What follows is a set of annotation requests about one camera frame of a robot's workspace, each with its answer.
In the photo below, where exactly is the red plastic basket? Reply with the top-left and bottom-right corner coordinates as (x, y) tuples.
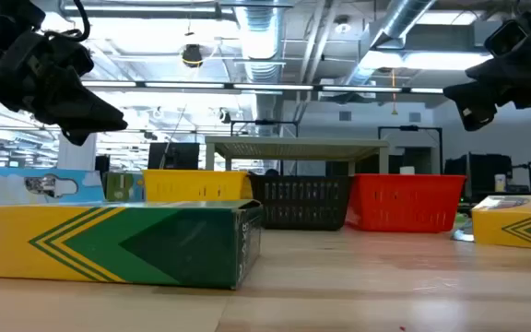
(346, 173), (467, 233)

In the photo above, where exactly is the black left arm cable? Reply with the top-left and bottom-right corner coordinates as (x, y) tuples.
(43, 0), (91, 42)

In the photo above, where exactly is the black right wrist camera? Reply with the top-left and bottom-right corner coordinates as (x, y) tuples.
(484, 18), (530, 57)

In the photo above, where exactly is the Crayola crayon box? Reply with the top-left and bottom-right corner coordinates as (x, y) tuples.
(0, 166), (146, 226)
(471, 193), (531, 253)
(0, 198), (264, 291)

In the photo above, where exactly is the black plastic basket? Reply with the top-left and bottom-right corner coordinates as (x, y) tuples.
(248, 173), (353, 231)

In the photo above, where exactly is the orange hanging cord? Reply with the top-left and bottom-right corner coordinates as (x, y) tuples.
(389, 68), (398, 116)

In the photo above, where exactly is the yellow plastic basket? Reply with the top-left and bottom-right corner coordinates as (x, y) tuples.
(141, 169), (254, 203)

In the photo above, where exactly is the silver ventilation duct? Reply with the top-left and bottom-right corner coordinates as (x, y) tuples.
(235, 0), (288, 84)
(346, 0), (437, 87)

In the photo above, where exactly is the ceiling light strip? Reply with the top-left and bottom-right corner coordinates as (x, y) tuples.
(80, 80), (445, 95)

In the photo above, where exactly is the black ceiling dome camera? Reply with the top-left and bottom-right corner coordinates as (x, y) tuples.
(181, 43), (205, 69)

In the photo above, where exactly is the black gantry frame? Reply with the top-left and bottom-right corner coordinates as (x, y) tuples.
(377, 124), (444, 175)

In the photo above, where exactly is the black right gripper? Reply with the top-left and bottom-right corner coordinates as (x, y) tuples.
(442, 25), (531, 133)

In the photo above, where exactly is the white pillar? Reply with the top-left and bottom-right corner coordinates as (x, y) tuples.
(56, 133), (98, 172)

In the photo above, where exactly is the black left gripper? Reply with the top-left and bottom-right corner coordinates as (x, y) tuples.
(0, 31), (128, 147)

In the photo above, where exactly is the black room monitor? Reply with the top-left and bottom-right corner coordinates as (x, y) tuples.
(147, 142), (201, 171)

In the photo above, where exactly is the black equipment rack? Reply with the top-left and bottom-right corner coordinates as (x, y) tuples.
(443, 153), (531, 204)

